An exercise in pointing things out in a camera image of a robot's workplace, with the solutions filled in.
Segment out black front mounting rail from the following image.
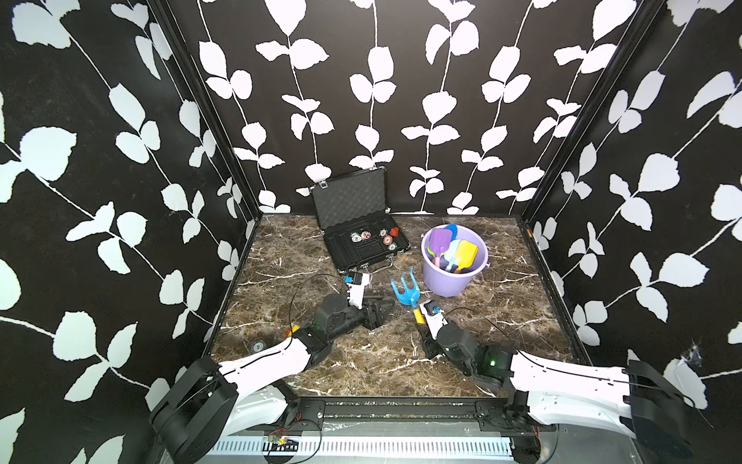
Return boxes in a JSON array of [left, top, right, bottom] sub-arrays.
[[277, 395, 633, 433]]

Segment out blue toy rake yellow handle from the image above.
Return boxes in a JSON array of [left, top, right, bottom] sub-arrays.
[[390, 268, 426, 326]]

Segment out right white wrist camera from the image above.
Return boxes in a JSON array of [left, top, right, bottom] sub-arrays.
[[419, 300, 448, 340]]

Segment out blue toy shovel tan handle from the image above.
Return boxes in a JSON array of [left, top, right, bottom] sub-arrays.
[[446, 223, 458, 240]]

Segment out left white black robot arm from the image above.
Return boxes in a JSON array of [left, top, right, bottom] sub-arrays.
[[149, 294, 395, 463]]

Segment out purple toy shovel pink handle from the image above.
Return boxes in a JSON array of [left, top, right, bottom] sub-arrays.
[[428, 227, 452, 268]]

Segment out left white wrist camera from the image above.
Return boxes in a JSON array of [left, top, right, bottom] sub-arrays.
[[344, 272, 371, 309]]

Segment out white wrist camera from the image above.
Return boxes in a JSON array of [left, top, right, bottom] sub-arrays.
[[344, 272, 371, 309], [419, 300, 448, 340]]

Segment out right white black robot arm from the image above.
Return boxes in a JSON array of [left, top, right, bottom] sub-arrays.
[[415, 314, 694, 459]]

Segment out light blue toy shovel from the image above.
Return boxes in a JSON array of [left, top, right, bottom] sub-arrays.
[[444, 240, 461, 272]]

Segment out white perforated strip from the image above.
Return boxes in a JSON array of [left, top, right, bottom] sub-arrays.
[[208, 436, 513, 460]]

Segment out small clear glass jar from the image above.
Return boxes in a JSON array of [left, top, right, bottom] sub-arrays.
[[250, 340, 269, 355]]

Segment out open black foam case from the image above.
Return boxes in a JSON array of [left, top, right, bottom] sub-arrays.
[[310, 167, 411, 274]]

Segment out purple plastic bucket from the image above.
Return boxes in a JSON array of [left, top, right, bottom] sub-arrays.
[[421, 224, 490, 298]]

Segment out yellow red toy truck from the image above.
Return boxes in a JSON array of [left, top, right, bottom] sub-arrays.
[[286, 326, 301, 338]]

